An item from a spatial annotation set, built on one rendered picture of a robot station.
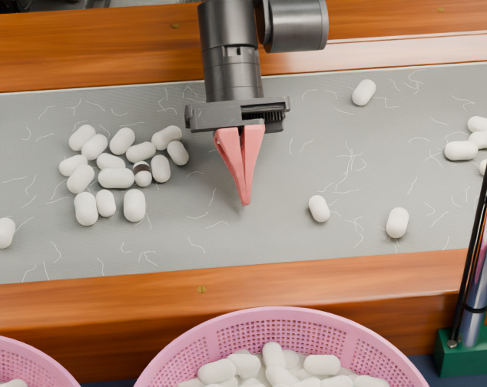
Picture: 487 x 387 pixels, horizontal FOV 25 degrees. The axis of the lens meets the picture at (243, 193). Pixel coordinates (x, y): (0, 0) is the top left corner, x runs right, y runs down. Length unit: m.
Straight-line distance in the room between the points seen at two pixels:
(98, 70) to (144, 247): 0.27
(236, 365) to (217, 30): 0.33
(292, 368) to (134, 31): 0.48
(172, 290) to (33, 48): 0.40
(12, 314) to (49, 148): 0.25
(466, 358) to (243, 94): 0.33
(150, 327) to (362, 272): 0.20
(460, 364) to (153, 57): 0.49
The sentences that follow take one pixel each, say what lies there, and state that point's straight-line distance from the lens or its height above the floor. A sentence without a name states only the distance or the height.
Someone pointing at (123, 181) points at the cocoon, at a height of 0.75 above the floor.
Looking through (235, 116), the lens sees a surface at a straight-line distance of 1.08.
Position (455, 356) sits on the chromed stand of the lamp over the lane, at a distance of 1.07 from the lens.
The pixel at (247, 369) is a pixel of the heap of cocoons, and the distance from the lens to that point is 1.00.
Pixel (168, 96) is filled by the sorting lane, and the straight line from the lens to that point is 1.26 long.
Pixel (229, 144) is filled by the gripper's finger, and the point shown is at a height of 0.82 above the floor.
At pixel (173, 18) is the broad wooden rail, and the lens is 1.33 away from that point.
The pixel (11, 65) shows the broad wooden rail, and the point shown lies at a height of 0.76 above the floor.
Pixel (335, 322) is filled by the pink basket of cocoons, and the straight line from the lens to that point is 1.00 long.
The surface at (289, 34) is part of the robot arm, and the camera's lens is 1.12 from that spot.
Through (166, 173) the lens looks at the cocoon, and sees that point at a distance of 1.15.
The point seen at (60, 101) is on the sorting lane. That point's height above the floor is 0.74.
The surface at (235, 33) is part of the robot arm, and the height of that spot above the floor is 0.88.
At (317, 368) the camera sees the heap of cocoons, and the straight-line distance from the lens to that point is 1.00.
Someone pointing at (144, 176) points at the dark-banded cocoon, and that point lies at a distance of 1.14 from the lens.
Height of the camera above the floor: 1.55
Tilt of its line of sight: 45 degrees down
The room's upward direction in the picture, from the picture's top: straight up
